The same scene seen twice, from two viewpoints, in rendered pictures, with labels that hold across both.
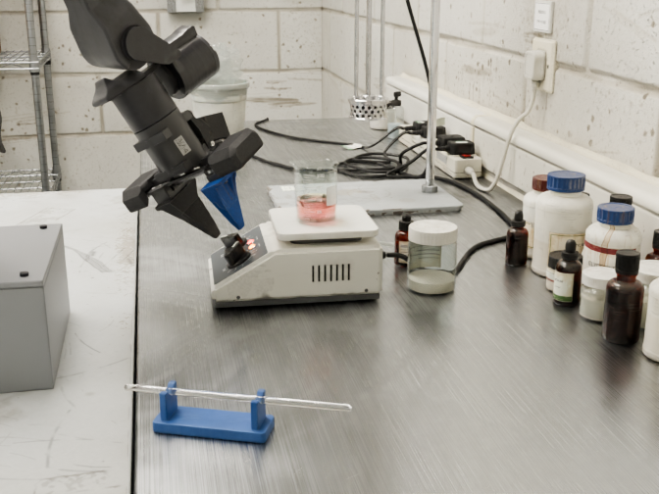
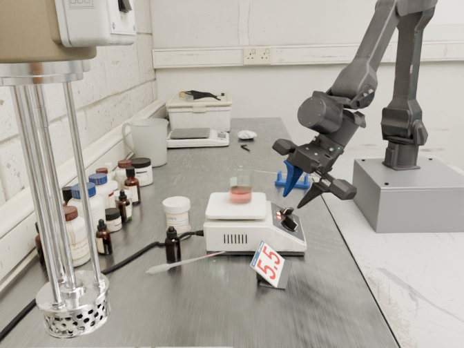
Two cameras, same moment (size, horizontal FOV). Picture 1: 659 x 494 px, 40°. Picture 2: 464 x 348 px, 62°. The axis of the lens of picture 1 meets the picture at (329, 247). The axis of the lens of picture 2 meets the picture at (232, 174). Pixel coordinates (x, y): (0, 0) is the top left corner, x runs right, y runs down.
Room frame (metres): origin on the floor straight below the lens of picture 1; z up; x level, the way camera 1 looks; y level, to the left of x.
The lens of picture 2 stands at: (1.78, 0.17, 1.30)
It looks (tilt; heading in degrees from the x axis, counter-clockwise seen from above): 19 degrees down; 193
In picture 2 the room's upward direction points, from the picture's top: 2 degrees counter-clockwise
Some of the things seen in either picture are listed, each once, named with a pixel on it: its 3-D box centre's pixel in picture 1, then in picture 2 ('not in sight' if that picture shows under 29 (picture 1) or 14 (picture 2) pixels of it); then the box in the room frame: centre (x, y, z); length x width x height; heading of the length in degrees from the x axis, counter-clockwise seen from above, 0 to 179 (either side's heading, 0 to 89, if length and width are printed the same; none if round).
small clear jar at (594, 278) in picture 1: (601, 294); (122, 202); (0.96, -0.31, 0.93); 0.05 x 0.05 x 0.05
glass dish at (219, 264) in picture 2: not in sight; (216, 263); (1.17, -0.01, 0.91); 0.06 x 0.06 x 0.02
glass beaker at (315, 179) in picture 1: (314, 190); (242, 185); (1.05, 0.02, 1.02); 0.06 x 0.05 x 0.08; 77
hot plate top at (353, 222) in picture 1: (321, 222); (237, 204); (1.06, 0.01, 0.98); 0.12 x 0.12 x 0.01; 9
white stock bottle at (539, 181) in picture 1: (544, 216); (70, 235); (1.19, -0.29, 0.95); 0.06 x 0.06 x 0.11
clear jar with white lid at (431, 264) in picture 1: (431, 257); (177, 218); (1.05, -0.13, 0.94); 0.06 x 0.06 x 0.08
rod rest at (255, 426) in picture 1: (213, 410); (292, 179); (0.70, 0.10, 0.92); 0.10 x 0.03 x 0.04; 79
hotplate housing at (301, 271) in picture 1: (300, 257); (249, 224); (1.05, 0.04, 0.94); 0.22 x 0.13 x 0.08; 99
